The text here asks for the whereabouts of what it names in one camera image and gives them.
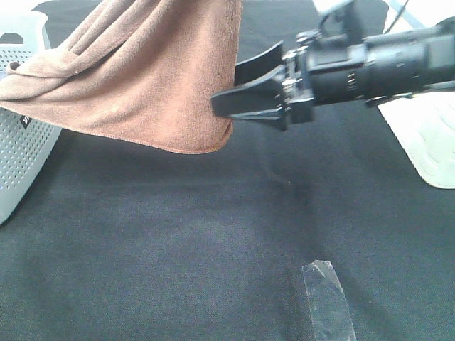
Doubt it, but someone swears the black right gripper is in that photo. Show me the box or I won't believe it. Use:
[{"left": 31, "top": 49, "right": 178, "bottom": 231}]
[{"left": 210, "top": 30, "right": 370, "bottom": 131}]

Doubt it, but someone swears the brown towel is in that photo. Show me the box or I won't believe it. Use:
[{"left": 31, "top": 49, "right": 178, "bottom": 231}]
[{"left": 1, "top": 1, "right": 242, "bottom": 154}]

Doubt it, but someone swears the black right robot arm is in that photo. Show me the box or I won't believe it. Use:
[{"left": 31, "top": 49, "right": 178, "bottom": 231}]
[{"left": 210, "top": 18, "right": 454, "bottom": 130}]

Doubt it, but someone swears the black table cloth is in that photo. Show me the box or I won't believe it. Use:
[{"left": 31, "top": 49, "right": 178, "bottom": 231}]
[{"left": 0, "top": 0, "right": 455, "bottom": 341}]

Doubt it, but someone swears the white plastic basket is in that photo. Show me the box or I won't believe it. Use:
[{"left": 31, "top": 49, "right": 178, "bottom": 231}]
[{"left": 378, "top": 1, "right": 454, "bottom": 189}]

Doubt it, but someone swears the grey perforated laundry basket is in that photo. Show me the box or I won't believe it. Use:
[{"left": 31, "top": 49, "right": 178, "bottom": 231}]
[{"left": 1, "top": 11, "right": 61, "bottom": 223}]

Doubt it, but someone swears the clear tape strip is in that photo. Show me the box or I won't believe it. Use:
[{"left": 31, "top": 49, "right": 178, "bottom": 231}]
[{"left": 302, "top": 260, "right": 357, "bottom": 341}]

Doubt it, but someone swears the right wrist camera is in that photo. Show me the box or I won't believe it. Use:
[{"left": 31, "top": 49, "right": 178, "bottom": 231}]
[{"left": 313, "top": 0, "right": 364, "bottom": 45}]

